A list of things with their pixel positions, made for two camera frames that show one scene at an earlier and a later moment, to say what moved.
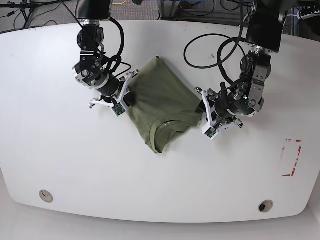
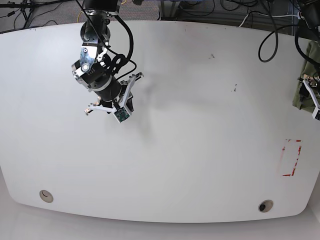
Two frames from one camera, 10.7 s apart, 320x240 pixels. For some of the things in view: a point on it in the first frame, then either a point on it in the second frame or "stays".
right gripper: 201,108 to 313,85
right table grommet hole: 265,206 stays
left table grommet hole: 46,196 stays
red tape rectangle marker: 292,172 stays
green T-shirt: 166,106 to 303,98
